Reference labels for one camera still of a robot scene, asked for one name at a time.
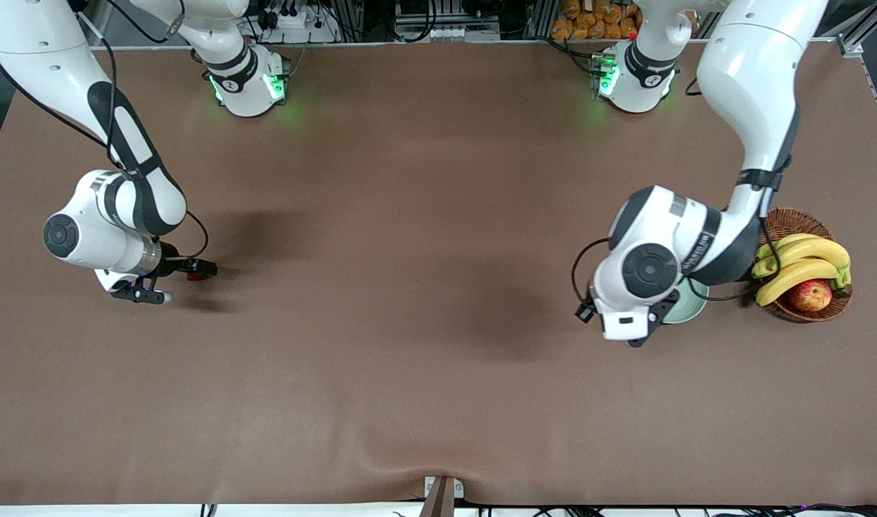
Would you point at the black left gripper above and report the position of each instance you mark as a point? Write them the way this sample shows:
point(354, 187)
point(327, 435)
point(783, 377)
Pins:
point(589, 318)

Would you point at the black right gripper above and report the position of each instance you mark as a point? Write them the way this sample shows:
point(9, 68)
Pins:
point(171, 266)

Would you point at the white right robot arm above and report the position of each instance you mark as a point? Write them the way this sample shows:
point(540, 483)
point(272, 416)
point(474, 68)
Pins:
point(36, 43)

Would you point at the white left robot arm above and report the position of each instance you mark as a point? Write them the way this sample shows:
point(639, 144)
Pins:
point(747, 72)

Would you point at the light green round plate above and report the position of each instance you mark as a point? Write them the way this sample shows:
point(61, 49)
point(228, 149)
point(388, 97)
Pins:
point(693, 305)

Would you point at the large table cover mat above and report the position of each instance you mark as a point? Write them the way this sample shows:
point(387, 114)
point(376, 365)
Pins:
point(438, 395)

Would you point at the yellow banana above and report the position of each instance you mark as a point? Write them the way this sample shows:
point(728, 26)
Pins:
point(790, 276)
point(768, 249)
point(815, 248)

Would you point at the red apple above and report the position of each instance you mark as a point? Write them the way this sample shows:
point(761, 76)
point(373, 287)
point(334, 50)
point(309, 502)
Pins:
point(810, 296)

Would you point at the brown wicker basket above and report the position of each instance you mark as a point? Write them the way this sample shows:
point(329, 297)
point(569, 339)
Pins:
point(797, 219)

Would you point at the white power strip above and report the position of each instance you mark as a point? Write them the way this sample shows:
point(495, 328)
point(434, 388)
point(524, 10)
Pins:
point(295, 20)

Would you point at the bag of orange bread rolls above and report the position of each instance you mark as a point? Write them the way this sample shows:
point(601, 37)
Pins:
point(582, 21)

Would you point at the white connector strip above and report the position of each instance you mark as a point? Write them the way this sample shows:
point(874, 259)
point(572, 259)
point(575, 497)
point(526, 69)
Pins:
point(446, 33)

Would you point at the brown post with white bracket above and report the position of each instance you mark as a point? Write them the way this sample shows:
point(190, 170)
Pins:
point(442, 499)

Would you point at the aluminium frame profile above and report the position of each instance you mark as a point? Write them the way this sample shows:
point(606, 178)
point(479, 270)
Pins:
point(868, 25)

